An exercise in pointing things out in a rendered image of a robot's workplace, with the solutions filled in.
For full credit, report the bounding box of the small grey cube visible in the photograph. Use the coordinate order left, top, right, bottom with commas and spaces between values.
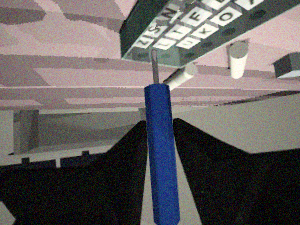
274, 52, 300, 78

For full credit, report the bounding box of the blue stylus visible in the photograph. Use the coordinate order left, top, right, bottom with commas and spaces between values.
144, 49, 181, 225

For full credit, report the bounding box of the grey keyboard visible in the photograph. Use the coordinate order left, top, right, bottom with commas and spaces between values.
119, 0, 300, 68

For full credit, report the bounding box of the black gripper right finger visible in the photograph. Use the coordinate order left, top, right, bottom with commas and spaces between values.
173, 118, 300, 225

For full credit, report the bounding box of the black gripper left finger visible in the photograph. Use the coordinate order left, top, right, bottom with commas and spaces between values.
0, 120, 148, 225

